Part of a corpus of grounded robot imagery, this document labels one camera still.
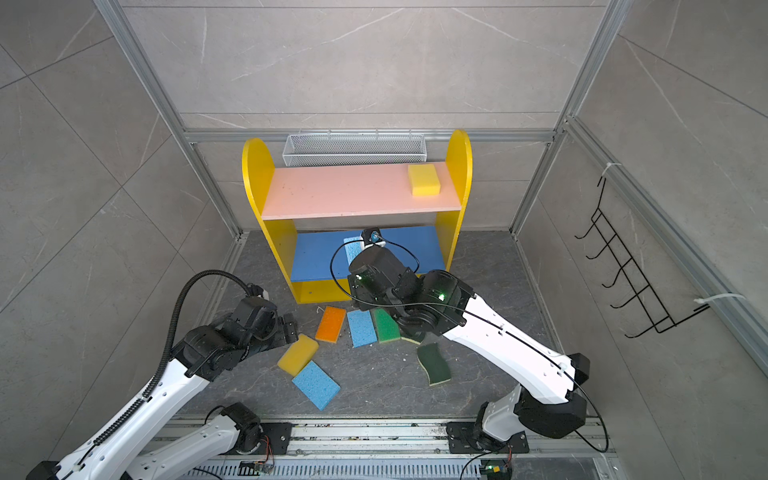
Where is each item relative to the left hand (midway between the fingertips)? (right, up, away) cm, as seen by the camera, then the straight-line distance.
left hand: (284, 321), depth 74 cm
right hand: (+21, +13, -11) cm, 27 cm away
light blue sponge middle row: (+18, -6, +19) cm, 27 cm away
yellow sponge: (0, -13, +12) cm, 17 cm away
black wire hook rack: (+82, +12, -6) cm, 83 cm away
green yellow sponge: (+26, -7, +19) cm, 33 cm away
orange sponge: (+8, -5, +19) cm, 21 cm away
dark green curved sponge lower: (+40, -15, +11) cm, 44 cm away
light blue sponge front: (+6, -20, +8) cm, 22 cm away
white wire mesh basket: (+12, +52, +24) cm, 59 cm away
